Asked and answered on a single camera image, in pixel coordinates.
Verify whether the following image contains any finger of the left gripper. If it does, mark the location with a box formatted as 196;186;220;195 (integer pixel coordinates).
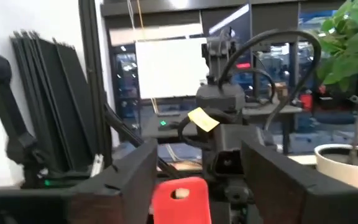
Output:
236;185;260;224
211;185;237;224

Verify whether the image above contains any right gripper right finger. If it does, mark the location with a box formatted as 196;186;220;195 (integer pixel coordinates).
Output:
240;139;358;224

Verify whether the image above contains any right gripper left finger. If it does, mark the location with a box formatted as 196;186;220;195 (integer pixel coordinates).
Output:
0;138;158;224

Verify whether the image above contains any red measuring cup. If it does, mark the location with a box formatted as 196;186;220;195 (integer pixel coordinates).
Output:
152;176;213;224

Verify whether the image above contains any yellow tape tag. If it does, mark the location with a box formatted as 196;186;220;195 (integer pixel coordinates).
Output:
187;107;220;133

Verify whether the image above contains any green plant in white pot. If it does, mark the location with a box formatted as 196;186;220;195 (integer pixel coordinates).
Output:
311;0;358;190

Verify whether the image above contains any white board panel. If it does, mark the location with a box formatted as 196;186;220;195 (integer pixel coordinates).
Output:
134;37;210;100

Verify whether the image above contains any black leaning panels stack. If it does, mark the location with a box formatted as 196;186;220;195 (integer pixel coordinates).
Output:
10;29;105;175

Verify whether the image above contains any black articulated stand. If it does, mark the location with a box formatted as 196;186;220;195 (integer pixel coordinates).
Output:
0;52;51;189

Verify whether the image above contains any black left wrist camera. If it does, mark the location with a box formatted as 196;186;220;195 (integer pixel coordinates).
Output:
211;148;246;179

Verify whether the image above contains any silver metal bracket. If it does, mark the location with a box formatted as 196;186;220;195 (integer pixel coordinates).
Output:
90;153;105;178

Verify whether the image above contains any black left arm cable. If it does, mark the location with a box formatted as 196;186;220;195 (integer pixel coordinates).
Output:
216;29;323;131

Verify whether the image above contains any black aluminium table frame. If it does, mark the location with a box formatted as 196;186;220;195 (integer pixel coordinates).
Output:
78;0;180;181

